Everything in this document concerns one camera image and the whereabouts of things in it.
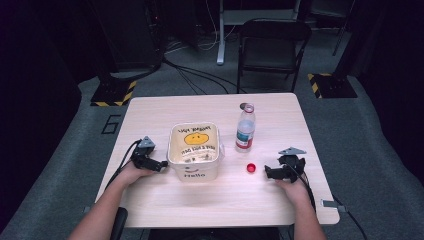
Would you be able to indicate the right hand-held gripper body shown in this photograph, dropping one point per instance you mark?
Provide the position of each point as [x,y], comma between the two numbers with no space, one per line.
[292,165]

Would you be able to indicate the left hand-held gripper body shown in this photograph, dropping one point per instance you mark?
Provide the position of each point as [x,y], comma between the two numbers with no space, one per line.
[142,154]

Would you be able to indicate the red bottle cap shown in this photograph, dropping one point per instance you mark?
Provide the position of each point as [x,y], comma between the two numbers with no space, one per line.
[251,167]

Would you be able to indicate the cream printed plastic bin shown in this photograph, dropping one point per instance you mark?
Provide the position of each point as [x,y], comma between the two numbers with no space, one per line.
[195,151]

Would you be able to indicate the clear plastic water bottle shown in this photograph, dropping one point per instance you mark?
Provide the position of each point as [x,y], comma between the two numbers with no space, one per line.
[245,131]

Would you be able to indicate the person's left hand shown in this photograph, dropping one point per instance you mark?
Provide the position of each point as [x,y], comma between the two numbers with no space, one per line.
[135,174]

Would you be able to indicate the person's right hand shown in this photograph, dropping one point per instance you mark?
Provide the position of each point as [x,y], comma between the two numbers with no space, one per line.
[295,190]

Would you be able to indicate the black stand base striped edge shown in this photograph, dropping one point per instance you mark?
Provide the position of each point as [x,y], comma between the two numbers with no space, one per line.
[333,86]
[113,93]

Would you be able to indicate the black chair armrest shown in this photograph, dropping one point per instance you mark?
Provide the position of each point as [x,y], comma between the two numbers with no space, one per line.
[119,223]

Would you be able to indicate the small grey table clamp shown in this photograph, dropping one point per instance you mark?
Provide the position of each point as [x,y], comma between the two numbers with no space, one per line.
[86,209]

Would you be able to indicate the black folding chair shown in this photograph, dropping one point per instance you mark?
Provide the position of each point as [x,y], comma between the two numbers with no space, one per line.
[271,50]

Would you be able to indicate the white desk frame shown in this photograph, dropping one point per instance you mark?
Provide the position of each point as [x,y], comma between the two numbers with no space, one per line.
[220,33]

